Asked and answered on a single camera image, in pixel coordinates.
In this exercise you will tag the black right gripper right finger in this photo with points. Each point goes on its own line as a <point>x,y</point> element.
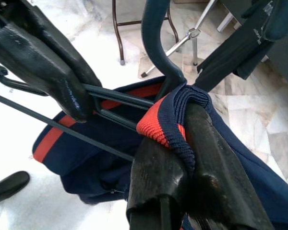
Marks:
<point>220,179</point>

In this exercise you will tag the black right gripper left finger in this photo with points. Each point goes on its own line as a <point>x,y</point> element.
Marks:
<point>153,179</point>

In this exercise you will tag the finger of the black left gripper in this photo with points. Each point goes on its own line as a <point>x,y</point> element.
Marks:
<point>62,48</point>
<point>43,72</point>

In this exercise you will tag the navy jersey red stripe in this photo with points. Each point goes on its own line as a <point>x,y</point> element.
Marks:
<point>86,172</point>

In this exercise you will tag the black plastic hanger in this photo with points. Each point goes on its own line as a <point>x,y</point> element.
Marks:
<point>151,36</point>

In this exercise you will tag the black robot foot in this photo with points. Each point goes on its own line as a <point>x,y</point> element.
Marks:
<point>12,184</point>

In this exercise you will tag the black garment green logo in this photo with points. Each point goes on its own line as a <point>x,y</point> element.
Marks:
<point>230,60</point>

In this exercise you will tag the dark metal chair frame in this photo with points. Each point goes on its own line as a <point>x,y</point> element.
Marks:
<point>122,61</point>

